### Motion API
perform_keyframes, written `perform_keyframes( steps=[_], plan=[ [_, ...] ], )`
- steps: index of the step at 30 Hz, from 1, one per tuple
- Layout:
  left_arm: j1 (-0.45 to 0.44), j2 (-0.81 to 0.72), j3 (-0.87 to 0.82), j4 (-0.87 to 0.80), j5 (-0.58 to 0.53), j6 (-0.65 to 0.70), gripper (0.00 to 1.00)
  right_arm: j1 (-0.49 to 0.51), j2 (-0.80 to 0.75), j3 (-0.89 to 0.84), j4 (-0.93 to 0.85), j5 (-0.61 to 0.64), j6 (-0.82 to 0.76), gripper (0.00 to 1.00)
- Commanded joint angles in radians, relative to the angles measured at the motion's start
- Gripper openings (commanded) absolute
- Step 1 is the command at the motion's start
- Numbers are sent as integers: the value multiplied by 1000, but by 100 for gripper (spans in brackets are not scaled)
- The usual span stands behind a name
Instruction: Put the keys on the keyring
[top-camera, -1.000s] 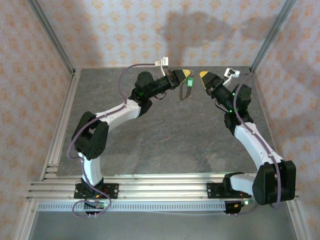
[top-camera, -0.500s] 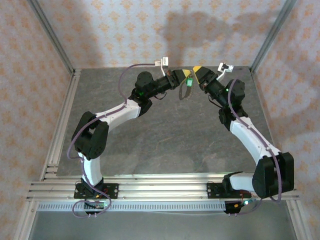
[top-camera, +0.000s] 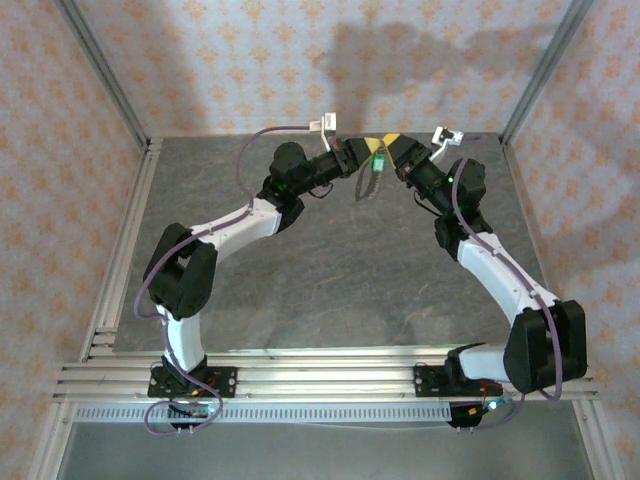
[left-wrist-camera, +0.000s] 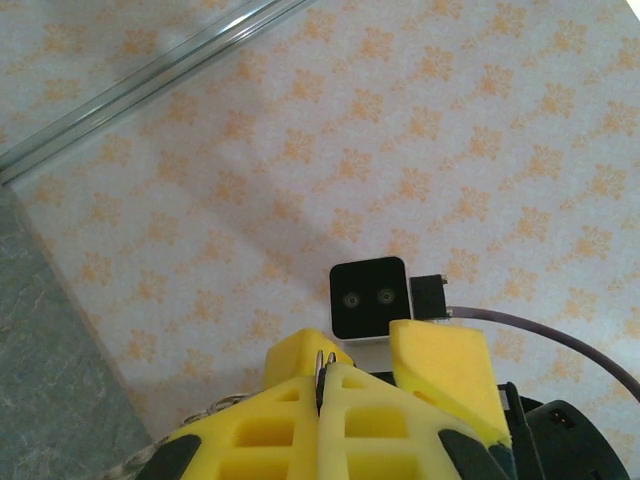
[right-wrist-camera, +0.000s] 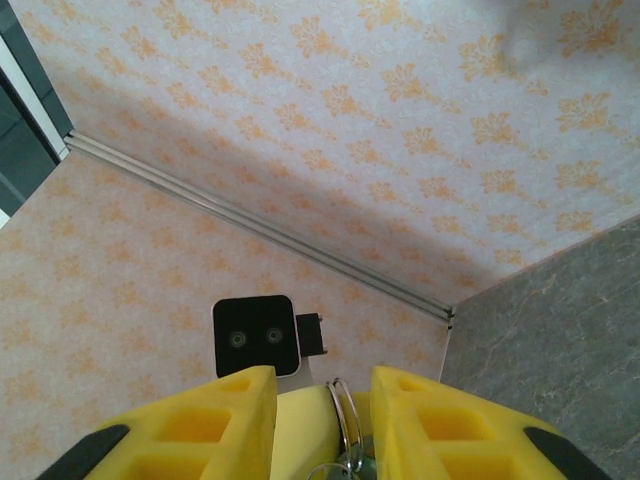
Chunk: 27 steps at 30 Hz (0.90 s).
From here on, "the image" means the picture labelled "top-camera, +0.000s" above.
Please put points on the green-headed key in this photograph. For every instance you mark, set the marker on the green-headed key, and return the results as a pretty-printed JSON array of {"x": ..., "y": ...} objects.
[{"x": 378, "y": 163}]

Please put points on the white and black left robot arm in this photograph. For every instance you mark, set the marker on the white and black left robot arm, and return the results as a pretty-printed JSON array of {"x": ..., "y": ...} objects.
[{"x": 230, "y": 227}]

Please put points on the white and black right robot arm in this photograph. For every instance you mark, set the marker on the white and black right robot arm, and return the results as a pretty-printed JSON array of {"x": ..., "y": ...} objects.
[{"x": 495, "y": 270}]

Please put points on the small circuit board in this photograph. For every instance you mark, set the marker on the small circuit board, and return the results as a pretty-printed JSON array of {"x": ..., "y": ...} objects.
[
  {"x": 495, "y": 405},
  {"x": 197, "y": 411}
]

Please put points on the grey metal lower panel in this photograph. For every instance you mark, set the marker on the grey metal lower panel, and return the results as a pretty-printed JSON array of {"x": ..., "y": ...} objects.
[{"x": 325, "y": 452}]

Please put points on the aluminium frame post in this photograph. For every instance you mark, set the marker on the aluminium frame post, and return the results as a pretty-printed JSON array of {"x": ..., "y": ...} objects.
[
  {"x": 546, "y": 65},
  {"x": 102, "y": 65}
]

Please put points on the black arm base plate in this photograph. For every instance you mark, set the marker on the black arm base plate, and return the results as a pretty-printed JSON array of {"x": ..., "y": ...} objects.
[
  {"x": 425, "y": 382},
  {"x": 227, "y": 382}
]

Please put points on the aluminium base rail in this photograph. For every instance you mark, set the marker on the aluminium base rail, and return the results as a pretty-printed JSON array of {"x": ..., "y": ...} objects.
[{"x": 325, "y": 372}]

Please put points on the aluminium frame leg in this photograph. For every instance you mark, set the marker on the aluminium frame leg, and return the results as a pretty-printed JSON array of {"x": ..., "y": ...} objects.
[
  {"x": 50, "y": 440},
  {"x": 592, "y": 440}
]

